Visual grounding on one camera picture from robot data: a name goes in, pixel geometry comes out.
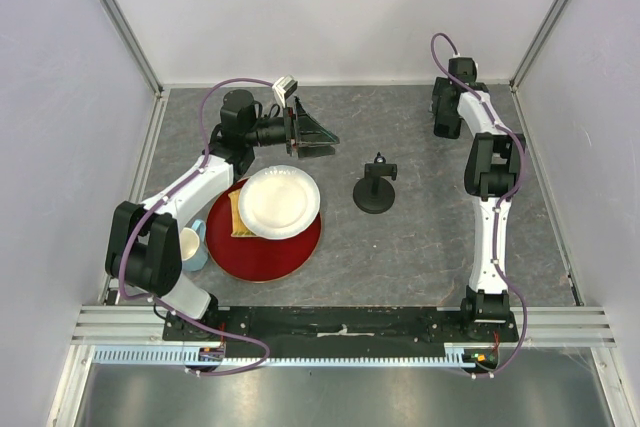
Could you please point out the yellow sponge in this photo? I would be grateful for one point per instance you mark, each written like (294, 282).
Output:
(238, 227)

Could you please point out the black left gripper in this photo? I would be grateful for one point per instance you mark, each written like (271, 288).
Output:
(303, 129)

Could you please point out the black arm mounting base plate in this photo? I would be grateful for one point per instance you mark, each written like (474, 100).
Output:
(356, 331)

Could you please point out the grey slotted cable duct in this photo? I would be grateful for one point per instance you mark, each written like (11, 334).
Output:
(201, 357)

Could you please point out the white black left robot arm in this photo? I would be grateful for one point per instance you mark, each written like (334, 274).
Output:
(144, 249)

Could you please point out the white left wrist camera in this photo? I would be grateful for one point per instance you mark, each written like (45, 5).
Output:
(283, 88)

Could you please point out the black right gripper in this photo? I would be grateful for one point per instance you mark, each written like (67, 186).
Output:
(439, 91)

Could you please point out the black phone stand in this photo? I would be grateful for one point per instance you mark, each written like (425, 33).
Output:
(374, 193)

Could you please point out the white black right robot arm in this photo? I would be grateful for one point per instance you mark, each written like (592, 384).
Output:
(491, 178)

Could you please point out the light blue mug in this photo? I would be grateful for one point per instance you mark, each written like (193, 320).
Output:
(194, 254)

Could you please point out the red round tray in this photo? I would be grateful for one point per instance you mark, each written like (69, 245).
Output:
(255, 259)

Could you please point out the white paper plate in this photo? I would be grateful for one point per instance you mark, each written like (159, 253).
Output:
(279, 202)

